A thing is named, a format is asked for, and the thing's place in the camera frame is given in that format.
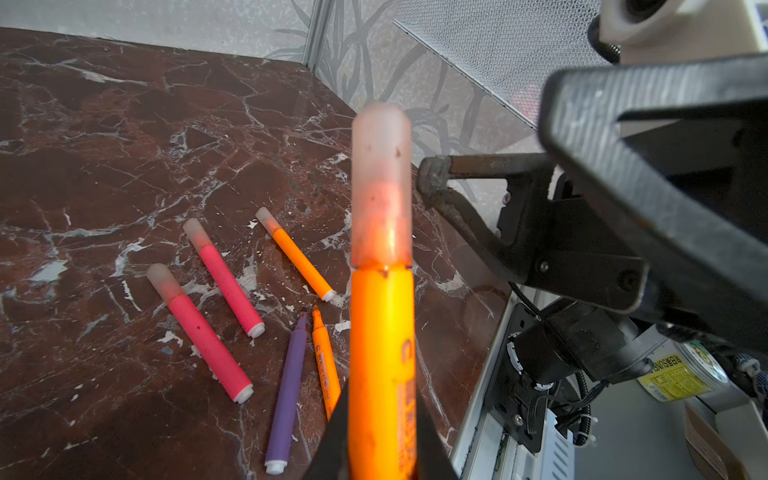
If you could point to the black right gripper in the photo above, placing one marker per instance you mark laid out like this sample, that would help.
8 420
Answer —
693 274

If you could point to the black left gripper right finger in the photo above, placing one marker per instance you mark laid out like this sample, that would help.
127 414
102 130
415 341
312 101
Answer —
432 460

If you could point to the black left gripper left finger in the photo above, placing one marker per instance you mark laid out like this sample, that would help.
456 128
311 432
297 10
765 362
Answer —
331 460

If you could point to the purple marker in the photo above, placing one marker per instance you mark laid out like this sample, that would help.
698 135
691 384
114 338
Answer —
278 451

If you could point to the orange pen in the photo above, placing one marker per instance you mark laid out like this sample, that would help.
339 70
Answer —
304 266
329 379
381 386

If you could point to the thick pink marker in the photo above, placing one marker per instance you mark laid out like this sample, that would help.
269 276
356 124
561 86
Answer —
218 358

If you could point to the thin pink pen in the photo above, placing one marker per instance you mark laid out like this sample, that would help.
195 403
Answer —
248 318

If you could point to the yellow label tin can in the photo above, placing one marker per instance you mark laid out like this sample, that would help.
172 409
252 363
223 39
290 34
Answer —
683 370

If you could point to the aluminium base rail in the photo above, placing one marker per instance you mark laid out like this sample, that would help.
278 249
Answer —
495 441

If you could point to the white wire mesh basket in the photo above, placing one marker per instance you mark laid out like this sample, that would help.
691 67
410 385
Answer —
507 48

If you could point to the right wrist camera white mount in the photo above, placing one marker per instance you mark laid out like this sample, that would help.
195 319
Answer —
629 32

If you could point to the aluminium frame post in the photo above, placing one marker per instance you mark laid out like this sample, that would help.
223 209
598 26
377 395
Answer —
319 21

